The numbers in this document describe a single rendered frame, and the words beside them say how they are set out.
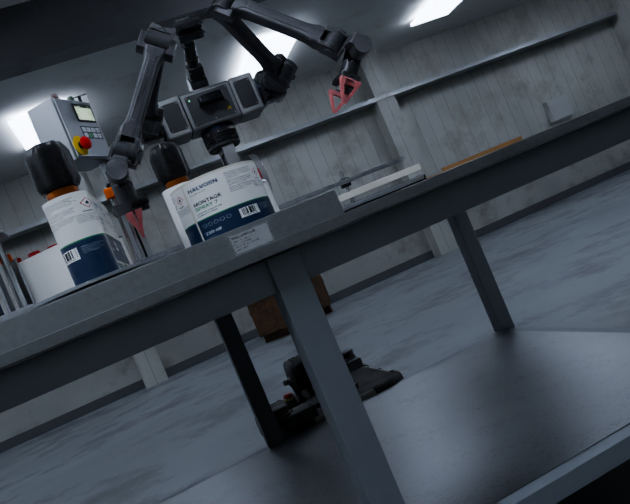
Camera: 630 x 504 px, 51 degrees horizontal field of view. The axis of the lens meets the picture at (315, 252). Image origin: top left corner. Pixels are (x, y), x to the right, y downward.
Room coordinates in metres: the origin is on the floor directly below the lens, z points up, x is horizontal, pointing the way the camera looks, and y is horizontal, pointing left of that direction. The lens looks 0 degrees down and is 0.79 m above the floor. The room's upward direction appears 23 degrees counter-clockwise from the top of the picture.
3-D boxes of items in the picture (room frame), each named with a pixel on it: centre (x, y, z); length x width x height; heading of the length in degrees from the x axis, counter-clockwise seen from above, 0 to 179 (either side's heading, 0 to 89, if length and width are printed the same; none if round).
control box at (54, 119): (1.95, 0.53, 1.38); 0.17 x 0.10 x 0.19; 161
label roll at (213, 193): (1.47, 0.15, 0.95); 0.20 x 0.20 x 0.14
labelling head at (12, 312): (1.69, 0.78, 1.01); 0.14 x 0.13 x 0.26; 106
